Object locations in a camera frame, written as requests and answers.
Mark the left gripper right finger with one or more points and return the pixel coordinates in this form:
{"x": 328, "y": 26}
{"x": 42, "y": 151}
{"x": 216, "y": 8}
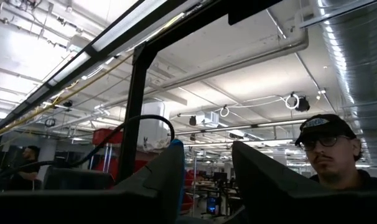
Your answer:
{"x": 269, "y": 193}

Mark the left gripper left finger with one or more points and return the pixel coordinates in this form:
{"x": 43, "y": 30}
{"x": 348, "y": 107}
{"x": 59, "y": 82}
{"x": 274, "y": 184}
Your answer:
{"x": 166, "y": 186}

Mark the white hanging bag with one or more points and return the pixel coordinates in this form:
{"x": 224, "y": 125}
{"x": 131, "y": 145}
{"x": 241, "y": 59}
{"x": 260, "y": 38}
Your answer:
{"x": 152, "y": 127}

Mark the person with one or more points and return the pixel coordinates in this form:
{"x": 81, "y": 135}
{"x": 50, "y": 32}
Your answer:
{"x": 328, "y": 155}
{"x": 28, "y": 168}

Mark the red storage bin stack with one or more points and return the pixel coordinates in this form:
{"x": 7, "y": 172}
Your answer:
{"x": 106, "y": 137}

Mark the white ceiling pipe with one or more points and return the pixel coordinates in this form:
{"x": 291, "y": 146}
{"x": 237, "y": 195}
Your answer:
{"x": 238, "y": 60}

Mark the overhead light bar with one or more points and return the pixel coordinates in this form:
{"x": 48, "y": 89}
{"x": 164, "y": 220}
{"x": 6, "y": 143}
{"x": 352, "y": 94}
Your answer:
{"x": 73, "y": 62}

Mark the black overhead rig frame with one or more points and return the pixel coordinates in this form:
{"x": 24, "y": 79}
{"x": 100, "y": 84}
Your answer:
{"x": 135, "y": 109}

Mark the black ceiling camera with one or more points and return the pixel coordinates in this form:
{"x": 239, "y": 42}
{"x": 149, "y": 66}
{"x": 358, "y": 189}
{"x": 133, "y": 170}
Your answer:
{"x": 303, "y": 104}

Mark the silver ventilation duct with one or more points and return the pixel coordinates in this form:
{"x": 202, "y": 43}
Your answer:
{"x": 356, "y": 62}

